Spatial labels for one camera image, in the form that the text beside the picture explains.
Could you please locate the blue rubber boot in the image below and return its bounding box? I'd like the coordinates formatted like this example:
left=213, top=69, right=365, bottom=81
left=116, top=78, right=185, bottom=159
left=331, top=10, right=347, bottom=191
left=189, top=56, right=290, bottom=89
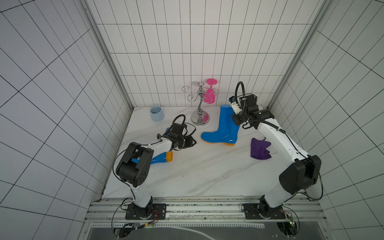
left=130, top=128, right=173, bottom=164
left=201, top=105, right=240, bottom=146

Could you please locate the purple cloth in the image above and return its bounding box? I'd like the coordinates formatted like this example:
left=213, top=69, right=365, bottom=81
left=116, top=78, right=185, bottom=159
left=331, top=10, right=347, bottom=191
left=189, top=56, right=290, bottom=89
left=251, top=138, right=272, bottom=160

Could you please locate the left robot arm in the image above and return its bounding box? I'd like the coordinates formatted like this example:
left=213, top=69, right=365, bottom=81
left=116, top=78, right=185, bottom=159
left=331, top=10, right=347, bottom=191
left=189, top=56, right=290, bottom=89
left=115, top=123, right=197, bottom=211

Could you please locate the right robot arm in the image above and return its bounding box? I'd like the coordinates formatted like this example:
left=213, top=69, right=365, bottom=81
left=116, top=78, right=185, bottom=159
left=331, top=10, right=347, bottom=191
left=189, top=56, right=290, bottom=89
left=229, top=95, right=322, bottom=218

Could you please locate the chrome glass holder stand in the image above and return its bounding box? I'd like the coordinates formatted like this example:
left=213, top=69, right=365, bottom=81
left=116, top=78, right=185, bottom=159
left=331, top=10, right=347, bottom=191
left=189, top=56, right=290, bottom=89
left=182, top=81, right=220, bottom=126

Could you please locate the light blue mug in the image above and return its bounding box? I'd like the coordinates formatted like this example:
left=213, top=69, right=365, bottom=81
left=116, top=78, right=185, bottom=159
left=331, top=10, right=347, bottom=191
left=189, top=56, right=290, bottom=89
left=150, top=105, right=165, bottom=122

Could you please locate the pink wine glass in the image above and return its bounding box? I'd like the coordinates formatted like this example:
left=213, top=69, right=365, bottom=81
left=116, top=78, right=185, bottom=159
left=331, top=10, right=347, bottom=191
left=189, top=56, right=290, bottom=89
left=204, top=79, right=218, bottom=105

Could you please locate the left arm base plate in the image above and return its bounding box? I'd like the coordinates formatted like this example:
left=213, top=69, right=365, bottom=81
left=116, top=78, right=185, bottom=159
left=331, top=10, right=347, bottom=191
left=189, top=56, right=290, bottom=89
left=125, top=204, right=167, bottom=221

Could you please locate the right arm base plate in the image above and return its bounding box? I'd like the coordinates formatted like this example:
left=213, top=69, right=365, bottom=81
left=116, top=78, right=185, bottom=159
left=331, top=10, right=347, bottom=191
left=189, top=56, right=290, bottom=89
left=241, top=203, right=286, bottom=220

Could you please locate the aluminium mounting rail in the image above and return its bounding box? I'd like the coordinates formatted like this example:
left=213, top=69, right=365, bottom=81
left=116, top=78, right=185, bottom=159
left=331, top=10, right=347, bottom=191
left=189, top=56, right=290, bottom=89
left=85, top=197, right=326, bottom=227

